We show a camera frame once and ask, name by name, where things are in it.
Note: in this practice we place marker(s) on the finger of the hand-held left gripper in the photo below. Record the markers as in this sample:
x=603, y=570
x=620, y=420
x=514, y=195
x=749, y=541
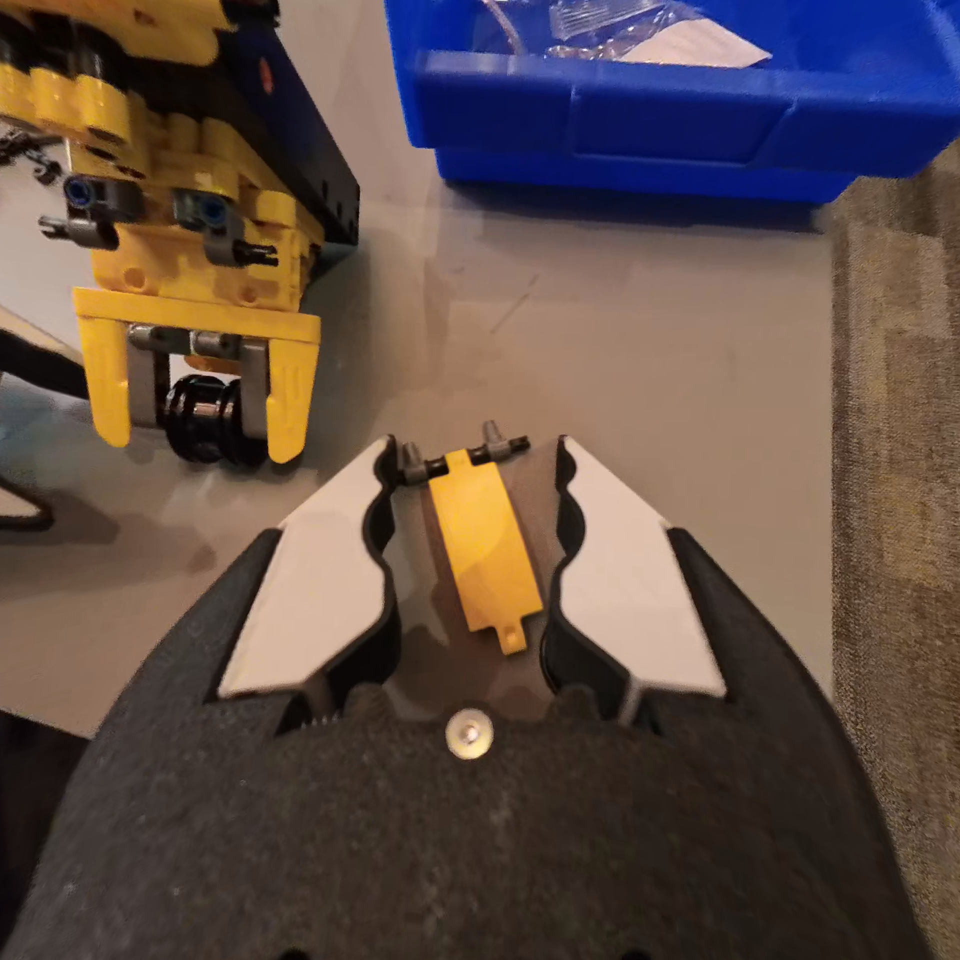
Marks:
x=15, y=502
x=45, y=367

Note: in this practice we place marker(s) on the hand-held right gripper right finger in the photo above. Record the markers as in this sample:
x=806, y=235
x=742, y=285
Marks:
x=637, y=592

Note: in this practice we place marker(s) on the empty clear plastic bags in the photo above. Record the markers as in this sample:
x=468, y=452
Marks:
x=675, y=45

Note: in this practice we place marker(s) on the blue plastic storage bin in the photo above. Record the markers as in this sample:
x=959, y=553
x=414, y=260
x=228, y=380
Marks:
x=675, y=127

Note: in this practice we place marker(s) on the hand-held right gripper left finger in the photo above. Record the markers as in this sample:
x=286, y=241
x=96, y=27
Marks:
x=315, y=592

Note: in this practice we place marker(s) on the yellow panel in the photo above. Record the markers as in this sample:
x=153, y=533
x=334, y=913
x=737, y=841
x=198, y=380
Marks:
x=487, y=547

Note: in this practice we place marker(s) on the yellow toy vehicle model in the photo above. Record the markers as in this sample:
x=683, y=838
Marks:
x=187, y=262

